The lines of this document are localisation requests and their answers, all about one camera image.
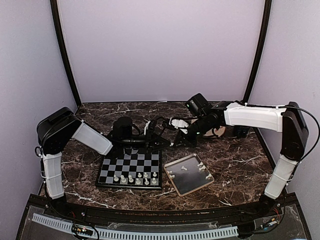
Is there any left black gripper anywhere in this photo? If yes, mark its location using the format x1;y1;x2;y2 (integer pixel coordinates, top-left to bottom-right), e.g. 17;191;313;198
122;129;171;155

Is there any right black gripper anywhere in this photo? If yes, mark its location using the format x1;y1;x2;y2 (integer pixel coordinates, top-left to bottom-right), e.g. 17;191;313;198
172;114;214;149

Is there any black grey chessboard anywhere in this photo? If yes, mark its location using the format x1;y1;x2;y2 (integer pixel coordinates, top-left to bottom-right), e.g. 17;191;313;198
95;148;162;190

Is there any white rook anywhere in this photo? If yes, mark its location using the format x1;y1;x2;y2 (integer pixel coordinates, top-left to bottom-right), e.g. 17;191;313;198
151;177;157;184

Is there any white bishop chess piece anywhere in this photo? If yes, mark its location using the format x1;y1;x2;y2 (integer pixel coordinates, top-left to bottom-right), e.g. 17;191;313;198
135;178;141;185

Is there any white queen chess piece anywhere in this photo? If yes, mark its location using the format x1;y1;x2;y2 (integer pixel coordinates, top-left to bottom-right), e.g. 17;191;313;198
128;175;134;183

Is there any white king chess piece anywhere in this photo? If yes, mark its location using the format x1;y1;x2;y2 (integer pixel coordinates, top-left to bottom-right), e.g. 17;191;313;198
120;175;127;183

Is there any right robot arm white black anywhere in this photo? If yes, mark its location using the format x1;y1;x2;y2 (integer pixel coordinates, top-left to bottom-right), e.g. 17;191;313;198
169;93;309;217

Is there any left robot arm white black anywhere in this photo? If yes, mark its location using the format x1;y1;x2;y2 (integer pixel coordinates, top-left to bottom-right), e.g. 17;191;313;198
35;107;171;218

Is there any dark blue mug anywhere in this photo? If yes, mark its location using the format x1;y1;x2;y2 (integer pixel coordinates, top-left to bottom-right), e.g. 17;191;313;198
233;125;250;138

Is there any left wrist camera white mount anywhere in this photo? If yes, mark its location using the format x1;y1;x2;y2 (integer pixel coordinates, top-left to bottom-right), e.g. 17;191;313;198
143;121;154;137

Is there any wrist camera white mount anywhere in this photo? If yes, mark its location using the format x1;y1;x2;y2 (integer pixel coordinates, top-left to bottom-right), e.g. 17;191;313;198
143;121;154;137
169;118;189;134

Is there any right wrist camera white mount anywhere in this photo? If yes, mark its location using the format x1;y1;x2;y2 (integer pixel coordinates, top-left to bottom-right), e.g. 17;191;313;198
169;118;189;134

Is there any grey slotted cable duct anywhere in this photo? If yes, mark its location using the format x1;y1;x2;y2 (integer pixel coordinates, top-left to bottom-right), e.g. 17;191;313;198
31;213;239;240

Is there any black front rail base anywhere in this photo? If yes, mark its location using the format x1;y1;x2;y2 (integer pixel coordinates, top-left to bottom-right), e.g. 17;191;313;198
16;193;311;240

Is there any right black frame post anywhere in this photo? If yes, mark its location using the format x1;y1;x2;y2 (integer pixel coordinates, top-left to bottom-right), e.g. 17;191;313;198
242;0;272;103

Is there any black frame post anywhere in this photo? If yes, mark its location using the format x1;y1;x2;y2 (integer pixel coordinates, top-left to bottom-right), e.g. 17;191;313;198
242;0;272;103
49;0;82;108

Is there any left black frame post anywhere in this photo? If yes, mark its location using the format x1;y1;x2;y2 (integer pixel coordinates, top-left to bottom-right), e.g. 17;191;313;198
49;0;82;108

